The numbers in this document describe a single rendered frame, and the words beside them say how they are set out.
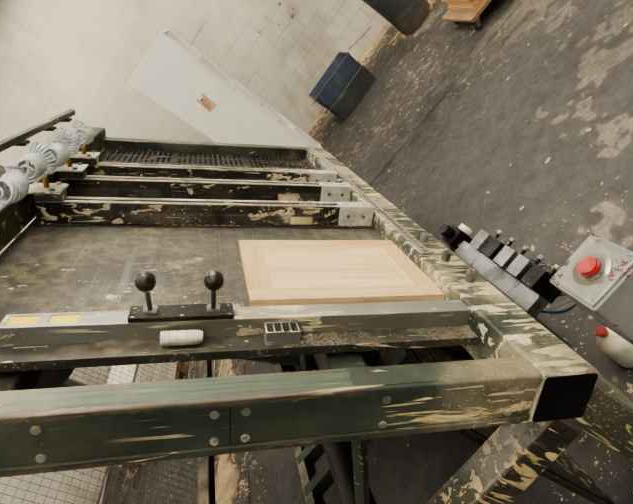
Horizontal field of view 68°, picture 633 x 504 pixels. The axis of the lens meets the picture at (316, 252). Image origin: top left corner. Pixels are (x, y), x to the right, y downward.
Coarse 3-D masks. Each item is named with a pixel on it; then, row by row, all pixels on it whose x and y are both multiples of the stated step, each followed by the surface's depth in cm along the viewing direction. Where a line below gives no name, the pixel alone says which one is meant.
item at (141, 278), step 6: (138, 276) 82; (144, 276) 82; (150, 276) 83; (138, 282) 82; (144, 282) 82; (150, 282) 82; (138, 288) 82; (144, 288) 82; (150, 288) 83; (150, 300) 88; (144, 306) 91; (150, 306) 89; (156, 306) 92; (144, 312) 90; (150, 312) 91; (156, 312) 91
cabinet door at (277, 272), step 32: (256, 256) 129; (288, 256) 132; (320, 256) 134; (352, 256) 136; (384, 256) 138; (256, 288) 111; (288, 288) 113; (320, 288) 114; (352, 288) 116; (384, 288) 117; (416, 288) 119
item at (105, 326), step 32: (96, 320) 89; (192, 320) 92; (224, 320) 93; (256, 320) 95; (288, 320) 96; (320, 320) 98; (352, 320) 100; (384, 320) 102; (416, 320) 104; (448, 320) 106
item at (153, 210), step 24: (24, 144) 135; (48, 168) 138; (48, 192) 138; (48, 216) 142; (72, 216) 144; (96, 216) 145; (120, 216) 147; (144, 216) 148; (168, 216) 150; (192, 216) 152; (216, 216) 153; (240, 216) 155; (264, 216) 157; (288, 216) 159; (312, 216) 161; (336, 216) 163; (360, 216) 165
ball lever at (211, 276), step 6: (216, 270) 86; (204, 276) 86; (210, 276) 85; (216, 276) 85; (222, 276) 86; (204, 282) 85; (210, 282) 85; (216, 282) 85; (222, 282) 86; (210, 288) 85; (216, 288) 85; (210, 306) 93; (216, 306) 94
